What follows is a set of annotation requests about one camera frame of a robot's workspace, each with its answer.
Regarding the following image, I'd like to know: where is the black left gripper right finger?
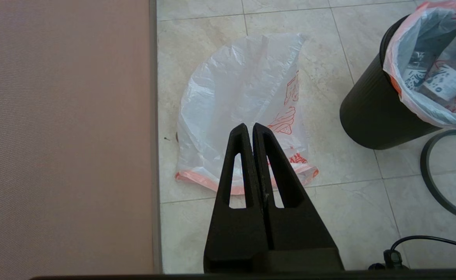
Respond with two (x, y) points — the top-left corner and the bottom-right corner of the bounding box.
(253, 123), (344, 271)

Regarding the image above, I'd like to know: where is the white paper cup dark print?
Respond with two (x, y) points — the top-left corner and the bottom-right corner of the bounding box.
(419, 64), (456, 103)
(401, 51), (433, 92)

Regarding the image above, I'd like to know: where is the dark wall baseboard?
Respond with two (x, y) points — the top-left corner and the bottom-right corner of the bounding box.
(149, 0), (162, 273)

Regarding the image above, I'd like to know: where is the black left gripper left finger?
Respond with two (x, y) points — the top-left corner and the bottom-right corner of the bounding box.
(203, 123), (269, 273)

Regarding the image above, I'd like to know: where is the black trash bin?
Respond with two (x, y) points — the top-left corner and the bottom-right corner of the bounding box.
(339, 15), (442, 150)

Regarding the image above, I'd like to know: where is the grey bin rim ring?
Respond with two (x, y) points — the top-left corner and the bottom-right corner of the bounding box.
(420, 128), (456, 222)

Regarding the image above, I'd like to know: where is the white red-print trash bag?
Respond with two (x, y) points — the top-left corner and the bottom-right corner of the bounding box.
(383, 0), (456, 130)
(175, 32), (319, 196)

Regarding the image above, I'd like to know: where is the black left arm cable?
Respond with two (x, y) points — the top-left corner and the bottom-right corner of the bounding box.
(368, 235), (456, 271)

